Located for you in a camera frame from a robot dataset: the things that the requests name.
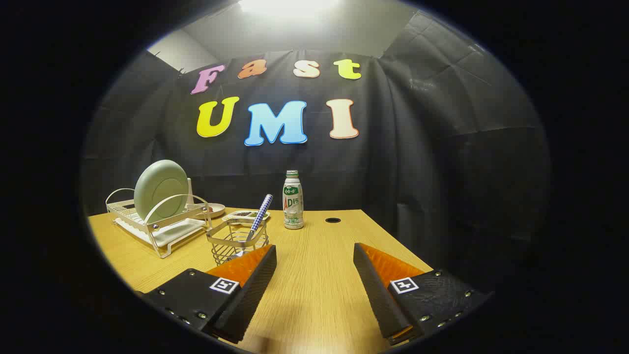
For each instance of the black backdrop cloth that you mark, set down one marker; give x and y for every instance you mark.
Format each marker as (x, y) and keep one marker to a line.
(417, 172)

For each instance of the pale green plate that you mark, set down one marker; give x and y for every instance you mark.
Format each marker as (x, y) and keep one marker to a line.
(159, 189)

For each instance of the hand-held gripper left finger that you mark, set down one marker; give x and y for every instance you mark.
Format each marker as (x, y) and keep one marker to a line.
(248, 295)

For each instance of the white dish rack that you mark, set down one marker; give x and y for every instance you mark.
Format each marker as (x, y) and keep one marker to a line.
(169, 235)

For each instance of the white drink bottle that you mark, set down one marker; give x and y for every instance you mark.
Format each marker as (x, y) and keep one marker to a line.
(293, 206)

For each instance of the white divided tray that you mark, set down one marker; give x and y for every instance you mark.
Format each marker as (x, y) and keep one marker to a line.
(236, 217)

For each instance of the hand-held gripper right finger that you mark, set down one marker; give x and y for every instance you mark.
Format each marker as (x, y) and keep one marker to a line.
(376, 295)

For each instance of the small beige plate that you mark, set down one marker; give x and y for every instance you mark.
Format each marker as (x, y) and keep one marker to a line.
(217, 211)

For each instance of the white toaster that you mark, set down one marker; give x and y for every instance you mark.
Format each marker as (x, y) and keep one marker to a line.
(189, 194)

